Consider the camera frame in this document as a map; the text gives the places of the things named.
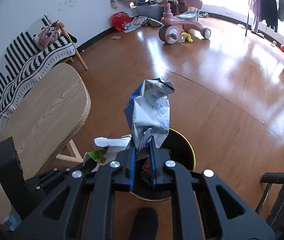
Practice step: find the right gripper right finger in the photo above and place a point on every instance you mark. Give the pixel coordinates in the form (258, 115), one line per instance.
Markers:
(203, 205)

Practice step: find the pink children's tricycle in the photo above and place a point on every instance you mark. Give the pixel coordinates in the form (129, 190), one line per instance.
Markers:
(169, 32)

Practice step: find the blue white bag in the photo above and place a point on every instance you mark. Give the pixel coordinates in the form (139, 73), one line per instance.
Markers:
(148, 112)

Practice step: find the green white torn carton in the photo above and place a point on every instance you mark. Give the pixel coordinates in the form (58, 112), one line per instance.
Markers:
(108, 148)

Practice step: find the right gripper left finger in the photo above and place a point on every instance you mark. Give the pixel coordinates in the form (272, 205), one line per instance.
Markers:
(81, 206)

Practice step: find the yellow toy on floor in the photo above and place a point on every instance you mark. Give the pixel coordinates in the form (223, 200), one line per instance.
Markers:
(186, 37)

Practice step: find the pink floral cushion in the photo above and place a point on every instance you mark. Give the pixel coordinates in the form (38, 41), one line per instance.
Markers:
(49, 34)

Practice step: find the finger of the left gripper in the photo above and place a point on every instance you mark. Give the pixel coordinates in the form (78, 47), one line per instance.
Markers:
(22, 194)

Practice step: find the black white striped sofa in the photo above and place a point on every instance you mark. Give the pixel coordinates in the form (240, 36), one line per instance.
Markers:
(25, 61)

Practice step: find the wooden oval table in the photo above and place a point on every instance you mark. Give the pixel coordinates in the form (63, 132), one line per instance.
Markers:
(44, 123)

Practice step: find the grey storage box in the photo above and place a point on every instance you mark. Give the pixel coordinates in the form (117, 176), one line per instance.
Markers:
(153, 11)

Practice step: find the red plastic bag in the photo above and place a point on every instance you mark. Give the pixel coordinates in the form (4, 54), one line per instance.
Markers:
(119, 20)

